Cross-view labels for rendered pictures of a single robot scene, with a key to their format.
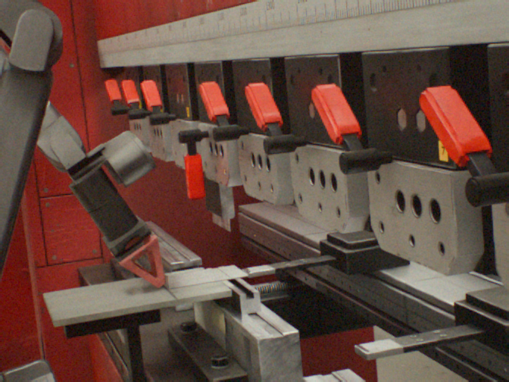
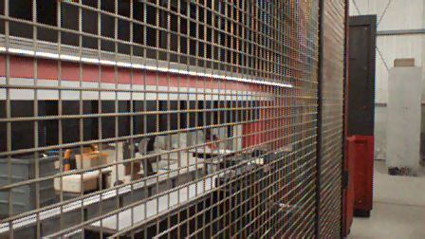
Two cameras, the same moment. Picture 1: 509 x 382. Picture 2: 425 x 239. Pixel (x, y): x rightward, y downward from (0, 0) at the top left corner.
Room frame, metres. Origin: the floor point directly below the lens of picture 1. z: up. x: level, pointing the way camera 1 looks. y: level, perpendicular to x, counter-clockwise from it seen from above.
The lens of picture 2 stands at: (-0.48, -1.58, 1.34)
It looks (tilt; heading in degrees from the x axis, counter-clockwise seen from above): 3 degrees down; 42
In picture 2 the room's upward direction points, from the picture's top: straight up
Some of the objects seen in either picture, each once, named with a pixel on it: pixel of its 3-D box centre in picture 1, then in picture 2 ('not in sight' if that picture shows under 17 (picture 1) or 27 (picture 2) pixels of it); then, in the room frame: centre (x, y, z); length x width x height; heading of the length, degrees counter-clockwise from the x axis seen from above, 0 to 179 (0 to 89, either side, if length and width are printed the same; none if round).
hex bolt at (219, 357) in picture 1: (220, 361); not in sight; (1.35, 0.07, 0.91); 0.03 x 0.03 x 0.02
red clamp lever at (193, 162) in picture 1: (197, 164); not in sight; (1.33, 0.07, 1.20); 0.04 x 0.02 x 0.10; 106
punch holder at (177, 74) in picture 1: (204, 114); (230, 112); (1.52, 0.06, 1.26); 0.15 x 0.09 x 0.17; 16
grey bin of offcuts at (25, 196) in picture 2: not in sight; (37, 184); (1.48, 2.90, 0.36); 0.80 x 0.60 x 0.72; 21
